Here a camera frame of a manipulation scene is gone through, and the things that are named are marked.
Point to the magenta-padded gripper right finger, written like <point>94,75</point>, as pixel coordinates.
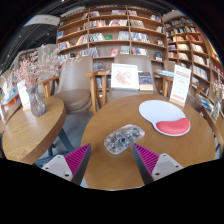
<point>163,165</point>

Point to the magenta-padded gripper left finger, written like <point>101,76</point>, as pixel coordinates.
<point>60,166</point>

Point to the transparent computer mouse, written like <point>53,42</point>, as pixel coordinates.
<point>123,138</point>

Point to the white mouse pad red rest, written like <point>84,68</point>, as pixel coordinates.
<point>156,111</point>

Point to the round wooden side table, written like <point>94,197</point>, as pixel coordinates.
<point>30,133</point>
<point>218,130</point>

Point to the brown padded wooden armchair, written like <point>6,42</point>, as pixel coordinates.
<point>131,59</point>
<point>75,86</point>
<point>195,101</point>

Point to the stack of colourful books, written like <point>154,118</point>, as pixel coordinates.
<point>205,101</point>

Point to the small white table sign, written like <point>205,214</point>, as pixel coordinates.
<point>24,96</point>

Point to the white sign on wooden base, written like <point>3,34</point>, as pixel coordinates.
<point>180,85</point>

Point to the dark book with tan band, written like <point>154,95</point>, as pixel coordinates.
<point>145,80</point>

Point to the teal book stack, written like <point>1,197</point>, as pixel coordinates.
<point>165,73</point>

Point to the white framed floral picture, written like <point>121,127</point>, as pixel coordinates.
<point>124,76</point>

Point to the curved wooden bookshelf unit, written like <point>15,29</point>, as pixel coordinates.
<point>196,56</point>

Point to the wide wooden bookshelf unit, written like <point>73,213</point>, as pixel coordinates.
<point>110,33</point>

